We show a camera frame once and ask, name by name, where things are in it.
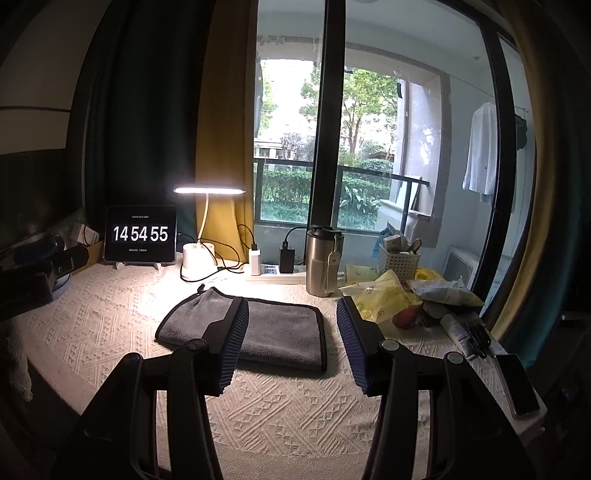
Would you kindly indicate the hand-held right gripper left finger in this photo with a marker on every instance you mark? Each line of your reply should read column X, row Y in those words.
column 233, row 346

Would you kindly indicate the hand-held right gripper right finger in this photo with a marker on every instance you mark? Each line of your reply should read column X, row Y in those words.
column 353, row 346

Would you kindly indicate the grey towel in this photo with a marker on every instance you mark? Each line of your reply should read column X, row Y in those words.
column 281, row 330

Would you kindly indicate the yellow plastic bag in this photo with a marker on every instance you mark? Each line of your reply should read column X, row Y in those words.
column 383, row 297

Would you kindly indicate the red apple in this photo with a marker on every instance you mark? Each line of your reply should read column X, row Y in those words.
column 405, row 318

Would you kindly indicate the yellow paper packet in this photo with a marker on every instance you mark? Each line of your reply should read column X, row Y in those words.
column 362, row 273

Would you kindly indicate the cardboard box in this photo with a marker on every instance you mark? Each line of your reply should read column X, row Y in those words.
column 90, row 240

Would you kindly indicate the white power strip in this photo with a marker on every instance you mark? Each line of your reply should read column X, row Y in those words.
column 272, row 277

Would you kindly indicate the white charger plug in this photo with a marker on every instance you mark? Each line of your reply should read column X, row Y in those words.
column 255, row 263

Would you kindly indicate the stainless steel tumbler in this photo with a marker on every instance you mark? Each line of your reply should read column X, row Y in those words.
column 322, row 265

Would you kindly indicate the white textured tablecloth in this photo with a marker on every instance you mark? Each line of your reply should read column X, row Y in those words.
column 286, row 415

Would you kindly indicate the white desk lamp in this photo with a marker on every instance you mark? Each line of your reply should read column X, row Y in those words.
column 194, row 265

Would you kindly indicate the white plastic basket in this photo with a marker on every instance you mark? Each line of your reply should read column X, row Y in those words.
column 396, row 264

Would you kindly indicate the black charger block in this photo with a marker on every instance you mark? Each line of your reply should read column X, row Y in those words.
column 286, row 260

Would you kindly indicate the white cream tube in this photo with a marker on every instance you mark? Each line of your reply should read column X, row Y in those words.
column 456, row 333

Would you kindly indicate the white crumpled packet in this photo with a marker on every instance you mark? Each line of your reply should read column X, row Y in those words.
column 443, row 290

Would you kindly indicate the tablet with clock display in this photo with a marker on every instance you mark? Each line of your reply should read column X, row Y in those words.
column 141, row 234

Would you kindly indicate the black key bundle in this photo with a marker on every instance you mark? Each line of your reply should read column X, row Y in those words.
column 479, row 339

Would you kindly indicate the white balcony appliance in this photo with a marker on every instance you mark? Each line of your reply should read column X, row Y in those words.
column 461, row 267

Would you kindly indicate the smartphone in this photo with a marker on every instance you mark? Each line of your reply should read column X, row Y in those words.
column 519, row 385

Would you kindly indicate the dark green curtain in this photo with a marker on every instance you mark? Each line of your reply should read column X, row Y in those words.
column 138, row 115

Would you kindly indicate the yellow curtain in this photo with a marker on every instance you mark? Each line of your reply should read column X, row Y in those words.
column 226, row 115

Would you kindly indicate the white hanging shirt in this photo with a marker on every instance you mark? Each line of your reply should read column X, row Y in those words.
column 480, row 152

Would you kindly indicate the dark hanging garment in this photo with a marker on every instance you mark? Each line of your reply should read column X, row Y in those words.
column 520, row 129

